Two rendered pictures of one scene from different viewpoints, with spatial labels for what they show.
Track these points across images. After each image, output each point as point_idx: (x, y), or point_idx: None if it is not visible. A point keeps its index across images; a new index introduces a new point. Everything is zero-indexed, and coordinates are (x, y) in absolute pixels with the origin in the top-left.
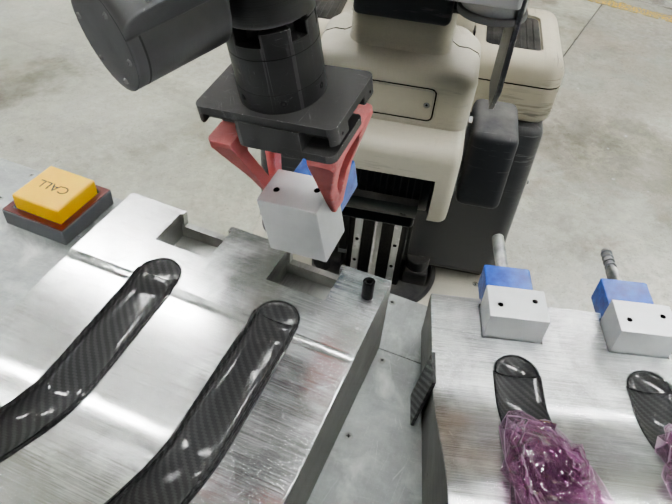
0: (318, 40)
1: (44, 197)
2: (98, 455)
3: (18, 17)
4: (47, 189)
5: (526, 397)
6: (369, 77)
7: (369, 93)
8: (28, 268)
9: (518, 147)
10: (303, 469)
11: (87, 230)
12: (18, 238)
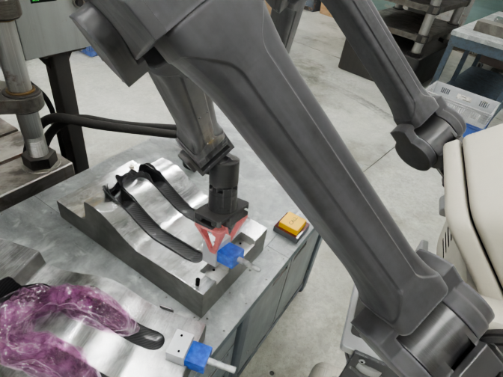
0: (215, 197)
1: (287, 218)
2: (162, 215)
3: None
4: (291, 219)
5: (144, 342)
6: (216, 221)
7: (215, 225)
8: (262, 221)
9: None
10: (143, 257)
11: (281, 235)
12: (278, 219)
